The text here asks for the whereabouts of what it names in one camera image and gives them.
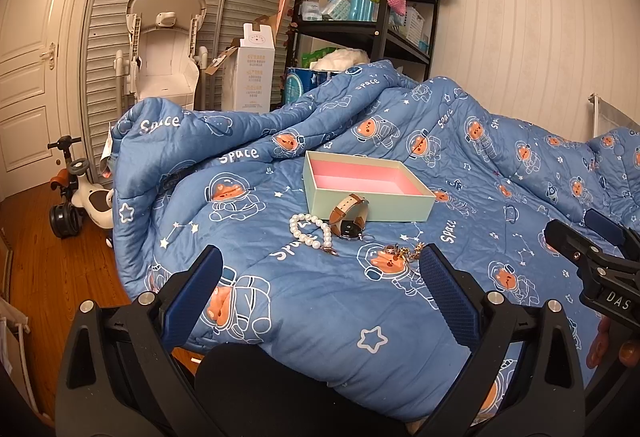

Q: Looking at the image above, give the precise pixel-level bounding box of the gold snowflake earring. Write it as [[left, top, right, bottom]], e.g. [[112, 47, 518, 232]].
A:
[[405, 242, 425, 261]]

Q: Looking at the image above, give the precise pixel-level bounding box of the brown strap wristwatch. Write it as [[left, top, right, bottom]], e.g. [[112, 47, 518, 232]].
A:
[[329, 194, 369, 240]]

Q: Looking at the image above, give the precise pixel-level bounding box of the white pearl bracelet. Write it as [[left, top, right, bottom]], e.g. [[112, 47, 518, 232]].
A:
[[288, 212, 340, 257]]

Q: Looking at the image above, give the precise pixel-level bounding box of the person's right hand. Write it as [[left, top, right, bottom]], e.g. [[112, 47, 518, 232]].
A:
[[586, 317, 640, 369]]

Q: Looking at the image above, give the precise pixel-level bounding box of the mint box pink lining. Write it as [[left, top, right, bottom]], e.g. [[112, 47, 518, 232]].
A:
[[303, 151, 436, 223]]

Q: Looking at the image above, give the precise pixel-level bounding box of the white kids ride-on scooter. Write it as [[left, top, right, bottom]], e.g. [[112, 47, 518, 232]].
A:
[[48, 135, 113, 249]]

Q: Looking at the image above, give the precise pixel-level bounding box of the blue space bear quilt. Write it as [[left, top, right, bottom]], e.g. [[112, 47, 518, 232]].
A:
[[110, 61, 639, 423]]

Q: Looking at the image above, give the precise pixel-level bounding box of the tall white cardboard box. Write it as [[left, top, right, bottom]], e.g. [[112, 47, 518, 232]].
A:
[[205, 16, 276, 113]]

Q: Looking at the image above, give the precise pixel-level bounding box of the blue tissue pack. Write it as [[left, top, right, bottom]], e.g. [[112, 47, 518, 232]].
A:
[[283, 68, 335, 105]]

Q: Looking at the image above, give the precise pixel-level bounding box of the white baby high chair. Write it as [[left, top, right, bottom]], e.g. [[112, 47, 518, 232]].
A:
[[114, 0, 208, 111]]

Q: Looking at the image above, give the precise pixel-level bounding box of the white panel door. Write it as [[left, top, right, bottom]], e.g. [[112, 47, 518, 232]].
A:
[[1, 0, 66, 198]]

